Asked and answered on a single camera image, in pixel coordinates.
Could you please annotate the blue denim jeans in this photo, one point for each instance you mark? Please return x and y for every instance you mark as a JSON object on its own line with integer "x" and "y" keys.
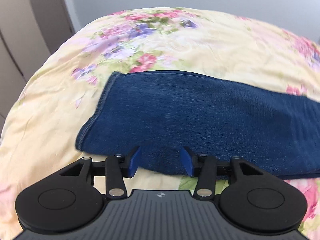
{"x": 163, "y": 111}

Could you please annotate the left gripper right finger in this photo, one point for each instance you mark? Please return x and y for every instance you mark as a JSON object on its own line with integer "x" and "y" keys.
{"x": 246, "y": 196}

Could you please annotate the beige wardrobe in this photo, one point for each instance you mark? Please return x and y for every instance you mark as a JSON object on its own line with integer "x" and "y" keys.
{"x": 23, "y": 50}

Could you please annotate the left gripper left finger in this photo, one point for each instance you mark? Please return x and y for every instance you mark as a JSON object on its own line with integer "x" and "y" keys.
{"x": 75, "y": 195}

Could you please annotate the grey door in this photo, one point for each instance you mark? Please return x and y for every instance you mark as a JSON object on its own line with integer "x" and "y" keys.
{"x": 54, "y": 22}

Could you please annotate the floral yellow bed quilt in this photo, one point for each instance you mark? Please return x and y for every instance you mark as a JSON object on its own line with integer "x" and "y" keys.
{"x": 39, "y": 133}

